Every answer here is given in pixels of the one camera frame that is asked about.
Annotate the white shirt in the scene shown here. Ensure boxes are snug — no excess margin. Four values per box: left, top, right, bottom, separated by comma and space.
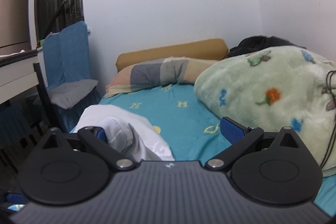
74, 105, 175, 162

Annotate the blue covered chair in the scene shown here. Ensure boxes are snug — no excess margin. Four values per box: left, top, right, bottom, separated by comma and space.
42, 21, 101, 132

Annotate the grey seat cushion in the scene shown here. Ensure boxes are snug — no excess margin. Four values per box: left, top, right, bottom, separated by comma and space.
48, 79, 98, 109

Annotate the green fleece blanket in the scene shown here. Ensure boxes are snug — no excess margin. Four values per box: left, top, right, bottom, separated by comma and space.
194, 46, 335, 177

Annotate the plaid pillow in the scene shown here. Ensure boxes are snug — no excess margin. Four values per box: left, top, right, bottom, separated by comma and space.
104, 57, 216, 98

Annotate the tan headboard cushion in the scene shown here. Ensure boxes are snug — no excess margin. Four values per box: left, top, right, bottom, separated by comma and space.
116, 38, 229, 72

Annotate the black clothing pile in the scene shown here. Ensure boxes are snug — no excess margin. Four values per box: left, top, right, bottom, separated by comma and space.
225, 35, 306, 58

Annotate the white desk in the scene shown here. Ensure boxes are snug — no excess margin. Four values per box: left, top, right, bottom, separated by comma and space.
0, 50, 39, 103

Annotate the cardboard box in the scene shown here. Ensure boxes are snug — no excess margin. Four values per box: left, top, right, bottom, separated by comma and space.
0, 0, 31, 55

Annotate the black cord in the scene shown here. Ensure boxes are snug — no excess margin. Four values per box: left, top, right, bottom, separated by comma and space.
320, 70, 336, 169

